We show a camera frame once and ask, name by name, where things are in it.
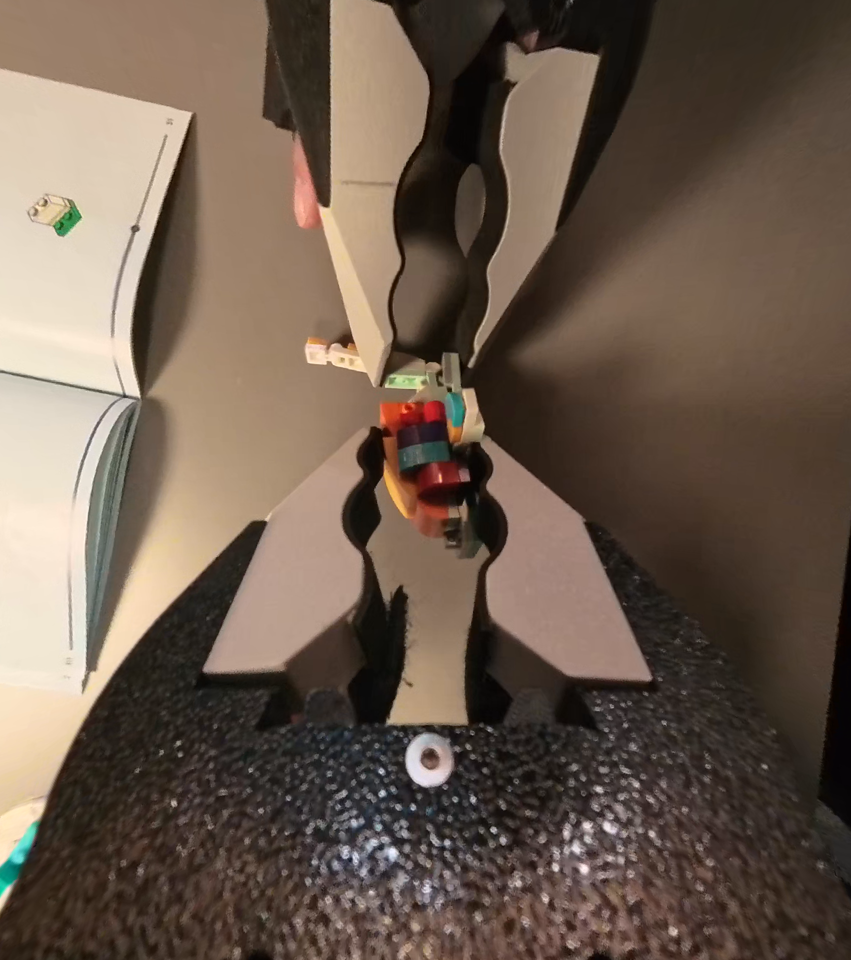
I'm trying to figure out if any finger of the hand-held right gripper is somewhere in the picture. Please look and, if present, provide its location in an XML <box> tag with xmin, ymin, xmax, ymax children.
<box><xmin>461</xmin><ymin>41</ymin><xmax>603</xmax><ymax>370</ymax></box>
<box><xmin>319</xmin><ymin>0</ymin><xmax>473</xmax><ymax>389</ymax></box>

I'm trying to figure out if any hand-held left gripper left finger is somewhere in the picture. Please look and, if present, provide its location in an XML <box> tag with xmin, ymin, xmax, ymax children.
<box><xmin>199</xmin><ymin>426</ymin><xmax>389</xmax><ymax>699</ymax></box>

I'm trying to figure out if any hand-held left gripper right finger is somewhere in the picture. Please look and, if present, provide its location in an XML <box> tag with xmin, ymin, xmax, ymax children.
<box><xmin>470</xmin><ymin>442</ymin><xmax>658</xmax><ymax>706</ymax></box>

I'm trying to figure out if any multicoloured lego model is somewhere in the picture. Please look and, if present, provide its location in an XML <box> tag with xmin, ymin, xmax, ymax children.
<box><xmin>379</xmin><ymin>386</ymin><xmax>488</xmax><ymax>562</ymax></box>

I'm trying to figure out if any pale green lego stand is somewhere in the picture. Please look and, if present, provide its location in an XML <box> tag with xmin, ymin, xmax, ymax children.
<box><xmin>305</xmin><ymin>336</ymin><xmax>464</xmax><ymax>395</ymax></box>

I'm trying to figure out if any lego instruction booklet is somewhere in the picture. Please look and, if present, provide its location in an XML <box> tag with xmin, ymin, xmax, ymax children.
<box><xmin>0</xmin><ymin>56</ymin><xmax>196</xmax><ymax>697</ymax></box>

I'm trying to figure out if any person's right hand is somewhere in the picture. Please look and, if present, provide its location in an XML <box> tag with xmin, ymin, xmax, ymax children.
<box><xmin>292</xmin><ymin>127</ymin><xmax>323</xmax><ymax>232</ymax></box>

